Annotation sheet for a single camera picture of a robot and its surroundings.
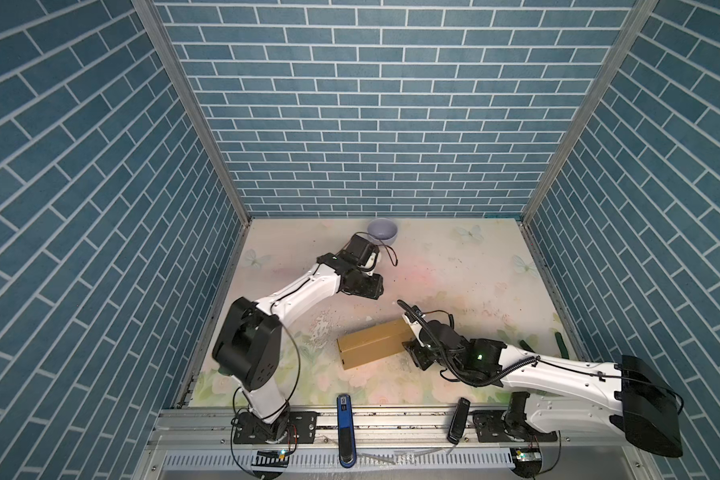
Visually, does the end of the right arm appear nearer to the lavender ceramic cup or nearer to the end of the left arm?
the end of the left arm

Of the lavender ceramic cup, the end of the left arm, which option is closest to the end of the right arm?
the end of the left arm

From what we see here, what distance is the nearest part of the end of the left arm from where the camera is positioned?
0.64m
